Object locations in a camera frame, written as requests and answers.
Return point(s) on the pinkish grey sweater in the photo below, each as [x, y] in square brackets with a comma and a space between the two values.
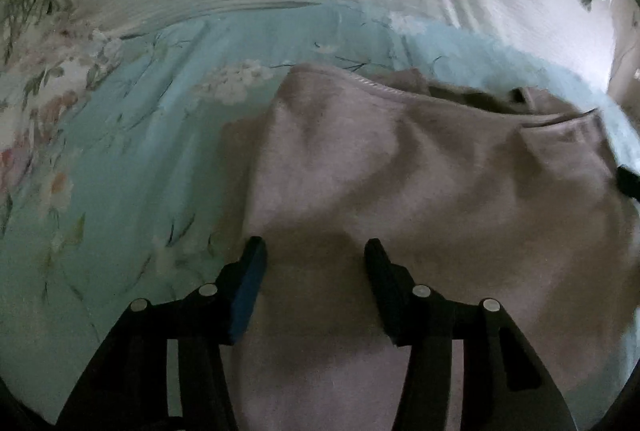
[425, 171]

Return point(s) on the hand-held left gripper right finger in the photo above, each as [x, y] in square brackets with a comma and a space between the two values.
[387, 296]

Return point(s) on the white floral cloth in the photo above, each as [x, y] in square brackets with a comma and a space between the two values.
[45, 76]

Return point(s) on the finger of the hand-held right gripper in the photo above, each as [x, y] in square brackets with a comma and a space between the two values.
[630, 183]

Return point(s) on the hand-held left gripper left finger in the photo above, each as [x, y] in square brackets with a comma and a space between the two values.
[246, 296]

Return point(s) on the light blue floral quilt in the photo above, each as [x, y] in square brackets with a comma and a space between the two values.
[150, 136]

